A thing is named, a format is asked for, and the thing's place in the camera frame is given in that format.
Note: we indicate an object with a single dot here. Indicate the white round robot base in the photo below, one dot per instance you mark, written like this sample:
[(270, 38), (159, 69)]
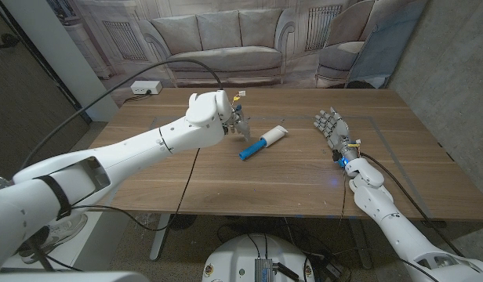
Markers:
[(233, 258)]

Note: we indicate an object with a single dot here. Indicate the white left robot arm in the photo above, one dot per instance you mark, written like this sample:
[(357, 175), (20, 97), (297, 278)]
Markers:
[(108, 160)]

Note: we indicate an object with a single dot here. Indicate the grey white sneaker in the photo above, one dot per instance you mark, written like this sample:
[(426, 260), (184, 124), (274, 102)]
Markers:
[(65, 231)]

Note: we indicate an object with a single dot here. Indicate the grey box on robot base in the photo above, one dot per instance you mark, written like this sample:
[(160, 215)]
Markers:
[(263, 270)]

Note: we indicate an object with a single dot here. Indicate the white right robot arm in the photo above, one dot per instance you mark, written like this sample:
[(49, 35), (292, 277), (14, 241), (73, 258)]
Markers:
[(398, 231)]

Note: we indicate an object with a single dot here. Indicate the person leg in black trousers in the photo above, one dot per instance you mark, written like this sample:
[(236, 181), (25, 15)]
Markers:
[(33, 239)]

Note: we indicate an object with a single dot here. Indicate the dark grey table leg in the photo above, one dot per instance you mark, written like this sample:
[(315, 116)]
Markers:
[(361, 246)]

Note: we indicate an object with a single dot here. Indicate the white power strip box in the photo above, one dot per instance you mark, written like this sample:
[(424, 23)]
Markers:
[(145, 87)]

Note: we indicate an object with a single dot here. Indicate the grey blue leaning board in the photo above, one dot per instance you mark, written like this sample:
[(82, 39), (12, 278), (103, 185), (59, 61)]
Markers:
[(386, 47)]

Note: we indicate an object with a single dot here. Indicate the white table leg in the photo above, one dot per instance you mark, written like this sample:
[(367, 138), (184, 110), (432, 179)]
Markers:
[(161, 239)]

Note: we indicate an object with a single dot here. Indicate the white robot torso edge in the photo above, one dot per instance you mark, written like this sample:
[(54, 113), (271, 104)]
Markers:
[(69, 277)]

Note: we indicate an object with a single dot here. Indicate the printed sofa room backdrop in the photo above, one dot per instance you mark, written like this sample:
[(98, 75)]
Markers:
[(226, 35)]

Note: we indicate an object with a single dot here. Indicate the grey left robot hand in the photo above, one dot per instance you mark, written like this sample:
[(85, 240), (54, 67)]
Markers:
[(240, 123)]

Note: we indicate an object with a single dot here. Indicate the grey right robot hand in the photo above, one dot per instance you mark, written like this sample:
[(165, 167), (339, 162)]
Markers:
[(338, 133)]

